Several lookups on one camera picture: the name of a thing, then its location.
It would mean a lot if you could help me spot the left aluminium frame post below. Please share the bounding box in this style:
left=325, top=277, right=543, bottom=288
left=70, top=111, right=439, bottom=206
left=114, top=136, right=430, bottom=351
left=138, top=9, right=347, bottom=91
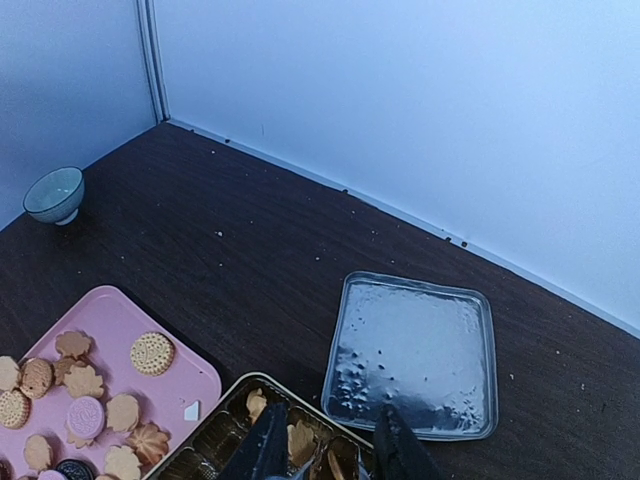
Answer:
left=135, top=0, right=171, bottom=123

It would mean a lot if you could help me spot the leaf shaped tan cookie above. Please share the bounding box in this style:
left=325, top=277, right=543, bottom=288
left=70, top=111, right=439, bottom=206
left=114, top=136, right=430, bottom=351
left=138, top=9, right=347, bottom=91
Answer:
left=287, top=420, right=318, bottom=468

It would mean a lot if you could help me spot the gold cookie tin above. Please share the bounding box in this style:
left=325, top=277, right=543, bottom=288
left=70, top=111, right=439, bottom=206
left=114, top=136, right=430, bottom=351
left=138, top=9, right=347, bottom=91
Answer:
left=148, top=372, right=375, bottom=479

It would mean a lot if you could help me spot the black sandwich cookie lower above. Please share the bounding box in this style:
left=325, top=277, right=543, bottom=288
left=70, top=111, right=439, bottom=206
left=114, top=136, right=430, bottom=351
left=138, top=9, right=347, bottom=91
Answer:
left=55, top=459, right=95, bottom=480

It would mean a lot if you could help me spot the swirl butter cookie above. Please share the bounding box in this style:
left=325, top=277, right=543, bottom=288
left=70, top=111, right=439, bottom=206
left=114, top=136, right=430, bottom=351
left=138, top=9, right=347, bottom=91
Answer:
left=245, top=388, right=268, bottom=425

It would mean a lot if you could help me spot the pink plastic tray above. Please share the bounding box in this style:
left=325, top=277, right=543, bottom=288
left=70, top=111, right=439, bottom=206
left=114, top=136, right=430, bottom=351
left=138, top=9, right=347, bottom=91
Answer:
left=0, top=284, right=224, bottom=480

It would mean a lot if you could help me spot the silver tin lid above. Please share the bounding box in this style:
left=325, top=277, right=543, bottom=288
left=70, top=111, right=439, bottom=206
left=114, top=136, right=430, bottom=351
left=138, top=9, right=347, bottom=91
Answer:
left=320, top=271, right=499, bottom=442

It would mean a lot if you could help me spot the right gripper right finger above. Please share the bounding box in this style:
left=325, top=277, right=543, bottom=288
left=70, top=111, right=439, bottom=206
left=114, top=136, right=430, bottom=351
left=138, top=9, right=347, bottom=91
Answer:
left=373, top=404, right=443, bottom=480

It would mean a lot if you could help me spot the pink sandwich cookie upper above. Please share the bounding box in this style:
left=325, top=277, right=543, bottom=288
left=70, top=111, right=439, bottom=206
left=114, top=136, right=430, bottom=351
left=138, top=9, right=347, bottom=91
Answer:
left=66, top=396, right=105, bottom=440

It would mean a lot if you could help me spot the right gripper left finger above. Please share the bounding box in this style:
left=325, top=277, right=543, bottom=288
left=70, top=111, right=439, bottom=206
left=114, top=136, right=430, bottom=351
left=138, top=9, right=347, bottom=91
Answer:
left=217, top=403, right=288, bottom=480

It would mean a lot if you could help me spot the pale blue ceramic bowl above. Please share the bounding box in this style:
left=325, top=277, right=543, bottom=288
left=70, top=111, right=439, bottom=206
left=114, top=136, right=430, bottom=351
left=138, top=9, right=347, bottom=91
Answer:
left=22, top=166, right=85, bottom=226

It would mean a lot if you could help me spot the lone yellow sandwich cookie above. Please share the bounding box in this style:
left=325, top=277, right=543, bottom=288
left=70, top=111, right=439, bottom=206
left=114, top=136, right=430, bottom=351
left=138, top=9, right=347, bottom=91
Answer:
left=130, top=332, right=175, bottom=376

